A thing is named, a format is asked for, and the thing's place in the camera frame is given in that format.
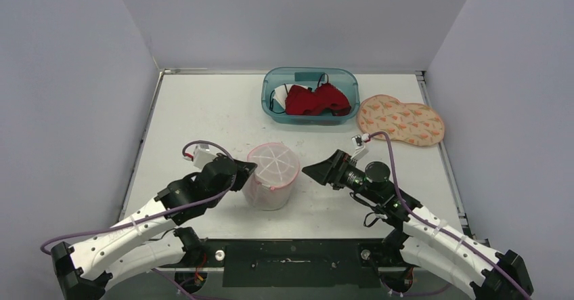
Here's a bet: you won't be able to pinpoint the purple cable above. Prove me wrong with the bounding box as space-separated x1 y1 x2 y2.
365 131 532 300
40 140 238 256

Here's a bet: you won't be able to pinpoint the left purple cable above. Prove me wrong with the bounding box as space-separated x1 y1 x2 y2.
40 140 238 256

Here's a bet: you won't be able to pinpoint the red bra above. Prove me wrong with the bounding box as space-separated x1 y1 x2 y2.
284 83 351 116

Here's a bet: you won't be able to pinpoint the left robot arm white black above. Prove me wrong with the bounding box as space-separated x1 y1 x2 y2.
51 154 257 299

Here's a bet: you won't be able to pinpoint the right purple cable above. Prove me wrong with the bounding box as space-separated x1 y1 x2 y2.
365 131 532 300

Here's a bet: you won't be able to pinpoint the floral mesh laundry bag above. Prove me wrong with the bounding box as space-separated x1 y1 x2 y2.
357 94 445 147

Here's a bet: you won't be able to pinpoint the white bra black straps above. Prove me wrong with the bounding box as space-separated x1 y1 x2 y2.
268 83 308 115

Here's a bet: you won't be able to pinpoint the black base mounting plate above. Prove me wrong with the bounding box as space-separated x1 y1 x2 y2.
156 238 427 289

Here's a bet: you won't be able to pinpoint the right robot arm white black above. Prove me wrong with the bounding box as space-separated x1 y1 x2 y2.
301 150 533 299

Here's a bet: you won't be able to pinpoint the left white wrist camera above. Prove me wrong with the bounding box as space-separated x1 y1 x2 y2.
192 146 217 169

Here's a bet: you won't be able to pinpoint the teal plastic bin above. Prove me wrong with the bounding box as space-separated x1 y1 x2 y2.
261 67 360 125

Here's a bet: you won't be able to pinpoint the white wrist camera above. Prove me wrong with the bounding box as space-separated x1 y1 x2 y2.
351 133 371 163
192 146 217 169

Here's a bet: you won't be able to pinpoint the pink round mesh laundry bag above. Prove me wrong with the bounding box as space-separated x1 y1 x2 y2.
242 143 301 211

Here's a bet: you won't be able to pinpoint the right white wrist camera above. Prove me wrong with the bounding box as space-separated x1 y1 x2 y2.
351 133 371 163

